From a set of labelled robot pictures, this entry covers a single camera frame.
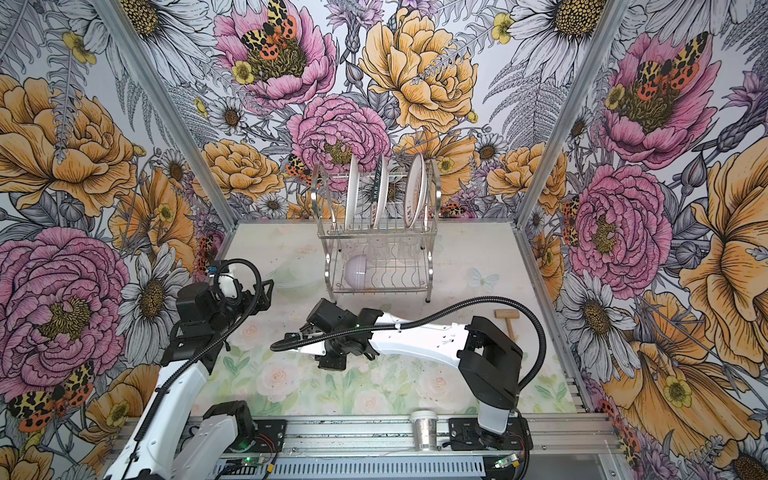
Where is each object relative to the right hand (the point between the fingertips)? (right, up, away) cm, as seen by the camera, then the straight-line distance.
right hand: (325, 359), depth 77 cm
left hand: (-19, +16, +4) cm, 25 cm away
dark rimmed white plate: (+13, +45, +11) cm, 48 cm away
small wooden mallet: (+52, +8, +17) cm, 56 cm away
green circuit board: (-16, -22, -5) cm, 28 cm away
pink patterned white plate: (+23, +44, +9) cm, 50 cm away
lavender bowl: (+6, +21, +13) cm, 26 cm away
